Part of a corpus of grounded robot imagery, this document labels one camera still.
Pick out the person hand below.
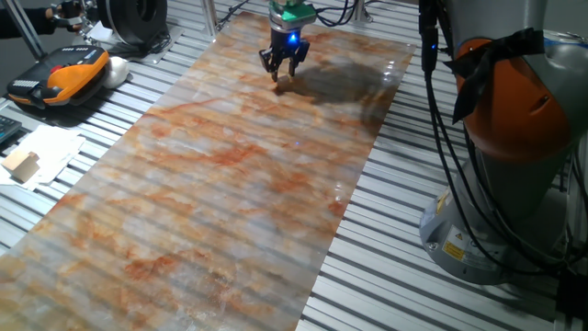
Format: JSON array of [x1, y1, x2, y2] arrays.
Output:
[[45, 0, 88, 34]]

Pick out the orange black teach pendant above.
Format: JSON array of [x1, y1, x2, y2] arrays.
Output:
[[6, 44, 111, 110]]

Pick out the dark grey frame post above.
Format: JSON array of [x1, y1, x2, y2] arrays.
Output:
[[2, 0, 47, 61]]

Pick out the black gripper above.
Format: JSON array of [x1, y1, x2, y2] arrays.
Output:
[[258, 20, 311, 83]]

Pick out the white paper sheets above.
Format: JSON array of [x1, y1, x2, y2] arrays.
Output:
[[0, 124, 87, 192]]

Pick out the large wooden block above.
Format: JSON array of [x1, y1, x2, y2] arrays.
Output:
[[1, 150, 41, 184]]

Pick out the thin black cable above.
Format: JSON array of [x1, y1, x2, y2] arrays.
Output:
[[215, 0, 252, 29]]

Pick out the aluminium frame post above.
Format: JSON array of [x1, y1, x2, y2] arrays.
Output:
[[200, 0, 220, 38], [343, 0, 374, 24]]

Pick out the black cloth strap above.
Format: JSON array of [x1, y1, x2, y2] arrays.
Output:
[[443, 27, 548, 125]]

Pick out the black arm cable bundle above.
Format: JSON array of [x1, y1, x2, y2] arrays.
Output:
[[316, 0, 588, 277]]

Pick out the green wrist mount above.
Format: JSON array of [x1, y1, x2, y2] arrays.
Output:
[[268, 0, 318, 24]]

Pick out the dark sleeved forearm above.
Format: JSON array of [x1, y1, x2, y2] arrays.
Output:
[[0, 6, 56, 40]]

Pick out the orange marble pattern mat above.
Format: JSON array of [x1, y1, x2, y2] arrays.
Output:
[[0, 11, 417, 331]]

